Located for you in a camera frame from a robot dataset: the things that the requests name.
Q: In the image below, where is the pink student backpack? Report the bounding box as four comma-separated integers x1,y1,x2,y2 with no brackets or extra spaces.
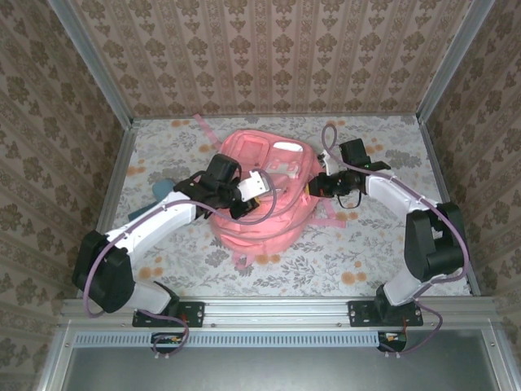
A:
193,113,349,270

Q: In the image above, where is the floral table cloth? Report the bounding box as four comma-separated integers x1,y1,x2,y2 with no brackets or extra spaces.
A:
93,116,473,298

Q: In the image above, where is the wide aluminium base beam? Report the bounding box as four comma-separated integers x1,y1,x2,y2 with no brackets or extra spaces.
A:
60,297,500,327

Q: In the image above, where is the grey metal panel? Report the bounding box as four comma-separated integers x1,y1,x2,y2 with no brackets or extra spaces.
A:
38,325,521,391

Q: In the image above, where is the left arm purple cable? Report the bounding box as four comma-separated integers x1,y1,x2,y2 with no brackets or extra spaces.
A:
82,169,278,359

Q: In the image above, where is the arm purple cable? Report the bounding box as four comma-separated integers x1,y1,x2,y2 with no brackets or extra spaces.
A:
321,124,470,359
82,169,278,359

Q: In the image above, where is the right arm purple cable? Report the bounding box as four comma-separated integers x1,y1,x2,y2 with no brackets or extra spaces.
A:
321,124,470,359

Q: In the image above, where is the thin aluminium wall rail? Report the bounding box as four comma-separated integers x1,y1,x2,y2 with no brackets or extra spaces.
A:
132,112,420,122

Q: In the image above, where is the right gripper thin black cable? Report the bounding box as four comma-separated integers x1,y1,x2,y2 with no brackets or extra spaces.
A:
336,191,362,211

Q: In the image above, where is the aluminium side rail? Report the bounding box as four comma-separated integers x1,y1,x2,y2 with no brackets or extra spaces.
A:
417,117,484,298
77,120,139,301

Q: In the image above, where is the slotted grey cable duct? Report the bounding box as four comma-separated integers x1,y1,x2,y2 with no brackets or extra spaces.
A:
75,330,382,348

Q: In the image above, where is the aluminium frame post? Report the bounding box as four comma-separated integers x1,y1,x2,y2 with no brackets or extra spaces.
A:
415,0,497,125
46,0,135,125

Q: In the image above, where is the black cable port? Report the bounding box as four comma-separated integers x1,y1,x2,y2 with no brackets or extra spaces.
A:
151,332,184,354

